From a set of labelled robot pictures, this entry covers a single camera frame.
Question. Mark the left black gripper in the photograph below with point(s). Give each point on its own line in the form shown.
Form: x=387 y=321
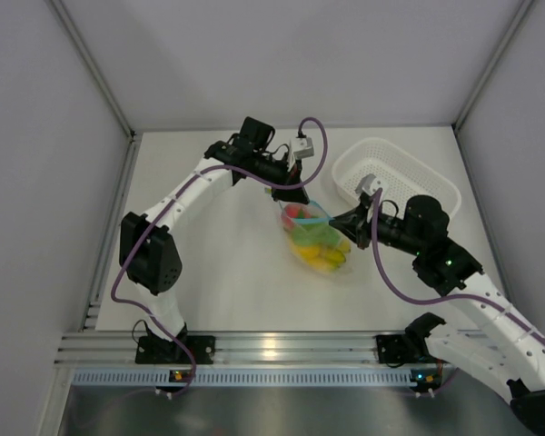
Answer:
x=296 y=195

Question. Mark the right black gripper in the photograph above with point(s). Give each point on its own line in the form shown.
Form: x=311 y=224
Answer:
x=354 y=224

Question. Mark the red fake peach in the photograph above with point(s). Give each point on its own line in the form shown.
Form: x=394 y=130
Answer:
x=292 y=212

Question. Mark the green fake vegetable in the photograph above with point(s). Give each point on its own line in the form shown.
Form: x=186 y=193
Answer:
x=311 y=234

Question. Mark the clear zip top bag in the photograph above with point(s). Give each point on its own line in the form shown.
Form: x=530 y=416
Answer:
x=319 y=215

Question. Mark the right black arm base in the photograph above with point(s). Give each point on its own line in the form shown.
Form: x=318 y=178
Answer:
x=396 y=350

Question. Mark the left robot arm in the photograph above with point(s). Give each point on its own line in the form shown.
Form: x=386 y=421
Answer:
x=148 y=253

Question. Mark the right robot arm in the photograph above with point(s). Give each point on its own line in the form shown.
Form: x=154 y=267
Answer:
x=515 y=367

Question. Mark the yellow fake banana bunch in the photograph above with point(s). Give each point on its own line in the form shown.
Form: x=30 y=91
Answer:
x=328 y=259

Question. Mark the white perforated plastic basket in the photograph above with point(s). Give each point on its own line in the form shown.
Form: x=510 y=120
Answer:
x=404 y=175

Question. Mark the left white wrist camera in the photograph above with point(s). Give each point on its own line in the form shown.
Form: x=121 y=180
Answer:
x=301 y=147

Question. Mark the white slotted cable duct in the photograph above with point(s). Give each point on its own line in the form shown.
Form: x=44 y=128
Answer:
x=215 y=377

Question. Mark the aluminium mounting rail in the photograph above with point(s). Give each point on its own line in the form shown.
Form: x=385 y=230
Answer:
x=93 y=348

